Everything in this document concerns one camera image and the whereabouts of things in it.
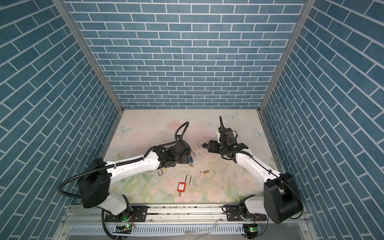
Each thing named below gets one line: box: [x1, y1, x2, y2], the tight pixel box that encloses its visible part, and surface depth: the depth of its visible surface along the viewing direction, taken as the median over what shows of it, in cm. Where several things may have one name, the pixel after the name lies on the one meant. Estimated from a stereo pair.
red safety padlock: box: [177, 174, 192, 197], surface depth 82 cm
